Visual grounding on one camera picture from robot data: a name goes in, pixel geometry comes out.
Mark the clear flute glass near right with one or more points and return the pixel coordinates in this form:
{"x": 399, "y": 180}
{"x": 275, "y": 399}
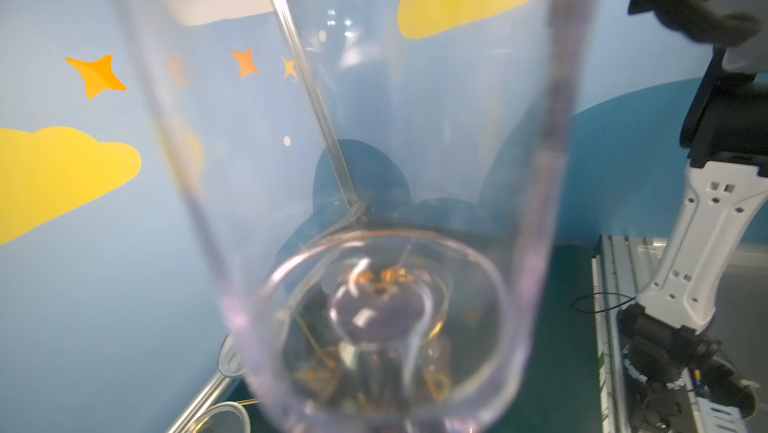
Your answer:
{"x": 229, "y": 370}

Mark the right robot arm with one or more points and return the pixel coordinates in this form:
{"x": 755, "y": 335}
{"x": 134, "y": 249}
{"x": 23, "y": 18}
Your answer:
{"x": 725, "y": 135}

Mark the clear flute glass front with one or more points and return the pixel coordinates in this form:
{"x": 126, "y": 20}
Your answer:
{"x": 452, "y": 116}

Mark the aluminium frame right post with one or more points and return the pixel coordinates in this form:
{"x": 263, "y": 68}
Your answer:
{"x": 305, "y": 75}

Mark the gold wire glass rack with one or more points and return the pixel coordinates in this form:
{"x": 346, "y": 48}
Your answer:
{"x": 350, "y": 333}

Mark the clear flute glass far middle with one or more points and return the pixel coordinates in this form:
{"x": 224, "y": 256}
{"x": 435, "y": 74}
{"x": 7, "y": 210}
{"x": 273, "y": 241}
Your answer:
{"x": 226, "y": 417}

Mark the clear flute glass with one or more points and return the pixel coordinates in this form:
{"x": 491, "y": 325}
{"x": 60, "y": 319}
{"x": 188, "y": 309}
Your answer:
{"x": 452, "y": 116}
{"x": 226, "y": 417}
{"x": 229, "y": 370}

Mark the aluminium mounting rail base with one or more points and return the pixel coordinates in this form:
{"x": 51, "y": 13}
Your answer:
{"x": 657, "y": 378}

